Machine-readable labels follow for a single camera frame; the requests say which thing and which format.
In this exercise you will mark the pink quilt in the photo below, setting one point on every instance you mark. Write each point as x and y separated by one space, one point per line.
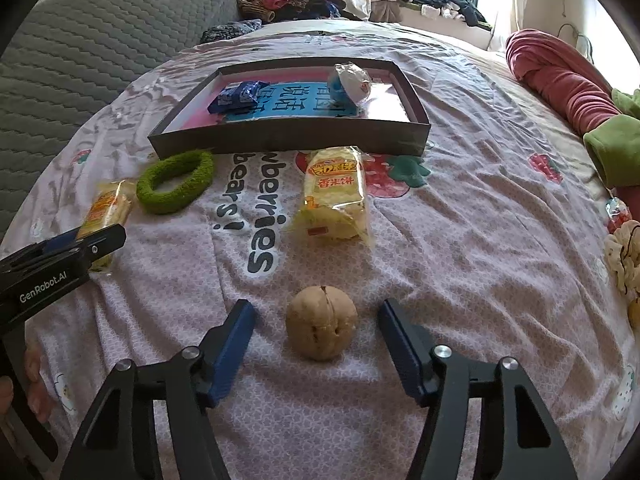
550 75

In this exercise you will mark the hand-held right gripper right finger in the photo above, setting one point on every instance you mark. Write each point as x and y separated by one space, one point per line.
400 350

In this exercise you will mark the cream scrunchie with dark trim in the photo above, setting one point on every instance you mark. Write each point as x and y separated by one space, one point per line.
622 260

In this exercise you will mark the blue snack packet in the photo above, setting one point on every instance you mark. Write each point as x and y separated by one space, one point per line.
237 97

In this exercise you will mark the beige bedsheet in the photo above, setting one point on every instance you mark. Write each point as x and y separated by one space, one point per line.
475 45

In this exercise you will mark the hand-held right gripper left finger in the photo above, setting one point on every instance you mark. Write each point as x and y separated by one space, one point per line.
232 355

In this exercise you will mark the green blanket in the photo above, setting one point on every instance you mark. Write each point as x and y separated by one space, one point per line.
615 145

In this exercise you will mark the large yellow snack packet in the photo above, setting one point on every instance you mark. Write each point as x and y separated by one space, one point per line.
332 195

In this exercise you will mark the clear wrapped candy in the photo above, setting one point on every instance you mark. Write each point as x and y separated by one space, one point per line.
618 212

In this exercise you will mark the white egg-shaped snack packet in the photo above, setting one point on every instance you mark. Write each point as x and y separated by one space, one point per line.
352 82

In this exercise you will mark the shallow dark cardboard tray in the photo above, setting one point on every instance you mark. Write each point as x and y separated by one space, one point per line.
280 137

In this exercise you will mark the person's left hand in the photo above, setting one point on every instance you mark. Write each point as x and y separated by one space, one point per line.
37 385

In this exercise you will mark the grey quilted headboard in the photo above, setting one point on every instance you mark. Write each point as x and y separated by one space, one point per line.
90 45

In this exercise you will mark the dark floral cloth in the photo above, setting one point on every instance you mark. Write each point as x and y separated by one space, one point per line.
230 32

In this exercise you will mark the small yellow snack packet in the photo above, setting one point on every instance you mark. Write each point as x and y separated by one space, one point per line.
107 205

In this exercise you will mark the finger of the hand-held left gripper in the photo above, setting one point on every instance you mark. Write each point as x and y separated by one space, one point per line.
60 241
102 245

